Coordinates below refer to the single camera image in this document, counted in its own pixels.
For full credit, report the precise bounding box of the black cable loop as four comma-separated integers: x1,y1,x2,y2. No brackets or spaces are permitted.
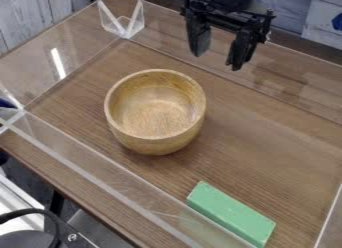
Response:
0,207,62,248

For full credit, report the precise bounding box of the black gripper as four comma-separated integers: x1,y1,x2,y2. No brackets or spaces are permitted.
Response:
180,0,276,71

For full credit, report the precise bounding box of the black table leg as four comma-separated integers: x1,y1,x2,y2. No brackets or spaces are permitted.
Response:
49,191,65,216

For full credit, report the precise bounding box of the metal plate with screw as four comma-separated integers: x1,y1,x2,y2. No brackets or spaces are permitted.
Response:
58,221,98,248

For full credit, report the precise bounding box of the clear acrylic corner bracket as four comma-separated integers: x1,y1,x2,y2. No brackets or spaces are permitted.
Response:
96,0,144,39

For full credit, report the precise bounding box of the green rectangular block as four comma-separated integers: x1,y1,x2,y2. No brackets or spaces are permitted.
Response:
187,181,276,248

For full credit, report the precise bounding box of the brown wooden bowl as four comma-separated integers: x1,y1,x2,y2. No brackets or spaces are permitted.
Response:
104,69,207,155

